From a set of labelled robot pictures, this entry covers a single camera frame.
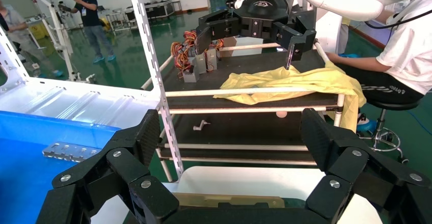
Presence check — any man in dark polo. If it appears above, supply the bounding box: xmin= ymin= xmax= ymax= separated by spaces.
xmin=58 ymin=0 xmax=117 ymax=64

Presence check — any seated person white shirt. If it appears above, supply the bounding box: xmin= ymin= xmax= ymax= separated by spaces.
xmin=326 ymin=0 xmax=432 ymax=134

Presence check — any grey power supply with wires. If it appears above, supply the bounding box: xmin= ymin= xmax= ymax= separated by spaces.
xmin=194 ymin=52 xmax=207 ymax=75
xmin=170 ymin=42 xmax=200 ymax=83
xmin=206 ymin=38 xmax=225 ymax=72

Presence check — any yellow cloth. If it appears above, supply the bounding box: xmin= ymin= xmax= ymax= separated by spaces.
xmin=213 ymin=60 xmax=367 ymax=132

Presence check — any white wheeled robot stand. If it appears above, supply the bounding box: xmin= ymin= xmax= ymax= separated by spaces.
xmin=13 ymin=0 xmax=98 ymax=84

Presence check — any blue plastic bin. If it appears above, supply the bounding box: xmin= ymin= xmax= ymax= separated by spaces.
xmin=0 ymin=110 xmax=122 ymax=224

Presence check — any person in grey shirt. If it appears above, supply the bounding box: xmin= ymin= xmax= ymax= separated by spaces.
xmin=0 ymin=0 xmax=65 ymax=78

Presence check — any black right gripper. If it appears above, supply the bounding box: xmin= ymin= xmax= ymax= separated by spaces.
xmin=195 ymin=0 xmax=317 ymax=71

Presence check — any yellow plastic bin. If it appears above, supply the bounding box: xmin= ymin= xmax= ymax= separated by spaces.
xmin=29 ymin=23 xmax=50 ymax=41

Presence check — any white table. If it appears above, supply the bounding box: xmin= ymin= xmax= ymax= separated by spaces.
xmin=91 ymin=166 xmax=382 ymax=224

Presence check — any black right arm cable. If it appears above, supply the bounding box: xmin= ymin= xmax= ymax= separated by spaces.
xmin=364 ymin=8 xmax=432 ymax=30

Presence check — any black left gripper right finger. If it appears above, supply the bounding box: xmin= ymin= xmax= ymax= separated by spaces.
xmin=299 ymin=107 xmax=432 ymax=224

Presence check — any black round metal stool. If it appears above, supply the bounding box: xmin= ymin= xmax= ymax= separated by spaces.
xmin=358 ymin=98 xmax=422 ymax=165

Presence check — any silver perforated metal bracket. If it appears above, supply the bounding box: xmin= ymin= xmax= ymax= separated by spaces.
xmin=42 ymin=142 xmax=102 ymax=163

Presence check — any white perforated shelf rack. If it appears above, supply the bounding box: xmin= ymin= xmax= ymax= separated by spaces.
xmin=0 ymin=0 xmax=184 ymax=183

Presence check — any small white metal bracket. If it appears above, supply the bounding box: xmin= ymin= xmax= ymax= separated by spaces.
xmin=193 ymin=119 xmax=211 ymax=131

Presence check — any brown cardboard box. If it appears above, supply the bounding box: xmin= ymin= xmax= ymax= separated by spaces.
xmin=219 ymin=36 xmax=238 ymax=58

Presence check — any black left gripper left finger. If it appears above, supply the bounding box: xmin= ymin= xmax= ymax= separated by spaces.
xmin=35 ymin=109 xmax=179 ymax=224

